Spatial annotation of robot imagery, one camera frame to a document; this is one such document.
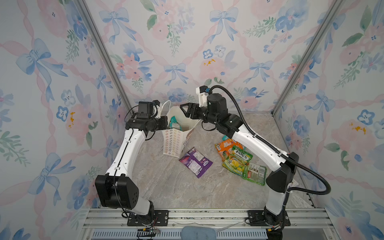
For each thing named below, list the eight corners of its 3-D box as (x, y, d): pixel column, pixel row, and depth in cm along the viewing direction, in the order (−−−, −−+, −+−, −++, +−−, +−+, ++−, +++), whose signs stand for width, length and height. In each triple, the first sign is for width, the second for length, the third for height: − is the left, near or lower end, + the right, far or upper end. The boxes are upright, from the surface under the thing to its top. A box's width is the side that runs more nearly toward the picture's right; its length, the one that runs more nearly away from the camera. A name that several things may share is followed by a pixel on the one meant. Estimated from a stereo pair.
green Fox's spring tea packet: (221, 165, 94) (222, 162, 90) (232, 148, 101) (233, 145, 98) (242, 177, 89) (244, 175, 85) (251, 159, 96) (253, 156, 93)
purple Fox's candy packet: (179, 161, 96) (179, 159, 94) (193, 148, 102) (193, 146, 100) (199, 178, 89) (199, 177, 87) (212, 164, 95) (213, 162, 93)
